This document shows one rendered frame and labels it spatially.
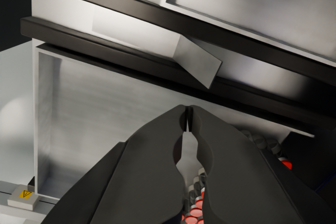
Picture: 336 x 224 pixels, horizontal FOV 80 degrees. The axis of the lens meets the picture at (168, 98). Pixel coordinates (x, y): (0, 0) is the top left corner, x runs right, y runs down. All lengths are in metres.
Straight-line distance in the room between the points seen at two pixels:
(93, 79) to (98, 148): 0.12
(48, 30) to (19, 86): 1.35
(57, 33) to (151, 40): 0.10
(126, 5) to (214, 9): 0.09
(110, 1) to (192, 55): 0.10
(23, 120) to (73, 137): 1.41
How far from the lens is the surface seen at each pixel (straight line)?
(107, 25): 0.26
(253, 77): 0.28
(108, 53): 0.24
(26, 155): 2.00
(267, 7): 0.26
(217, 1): 0.24
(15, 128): 1.84
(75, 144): 0.36
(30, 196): 1.32
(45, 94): 0.30
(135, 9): 0.23
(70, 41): 0.26
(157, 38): 0.25
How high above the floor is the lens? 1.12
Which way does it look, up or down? 61 degrees down
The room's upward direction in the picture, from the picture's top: 174 degrees counter-clockwise
